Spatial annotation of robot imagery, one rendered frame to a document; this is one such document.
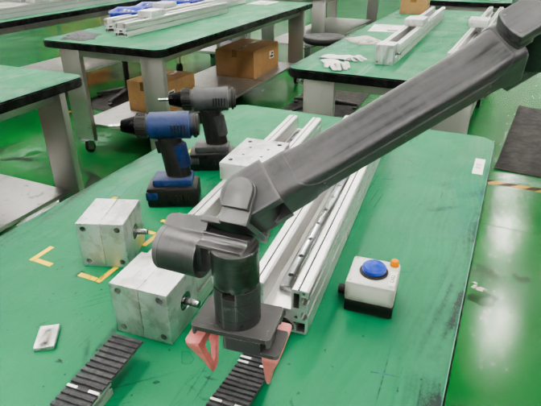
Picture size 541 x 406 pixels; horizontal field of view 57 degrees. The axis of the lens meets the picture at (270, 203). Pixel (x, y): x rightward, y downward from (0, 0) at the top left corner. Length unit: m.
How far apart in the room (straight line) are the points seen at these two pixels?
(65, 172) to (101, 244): 1.70
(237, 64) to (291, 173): 4.06
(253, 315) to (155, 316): 0.22
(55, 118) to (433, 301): 2.03
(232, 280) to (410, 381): 0.33
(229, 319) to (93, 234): 0.44
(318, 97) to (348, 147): 1.99
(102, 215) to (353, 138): 0.56
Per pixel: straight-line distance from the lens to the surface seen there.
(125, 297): 0.80
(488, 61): 0.62
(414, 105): 0.59
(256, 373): 0.74
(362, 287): 0.83
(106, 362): 0.76
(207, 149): 1.34
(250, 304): 0.60
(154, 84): 3.18
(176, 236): 0.60
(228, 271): 0.56
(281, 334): 0.64
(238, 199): 0.56
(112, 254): 0.99
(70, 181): 2.67
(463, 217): 1.19
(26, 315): 0.95
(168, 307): 0.77
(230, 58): 4.63
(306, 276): 0.79
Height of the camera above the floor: 1.34
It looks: 28 degrees down
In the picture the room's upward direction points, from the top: straight up
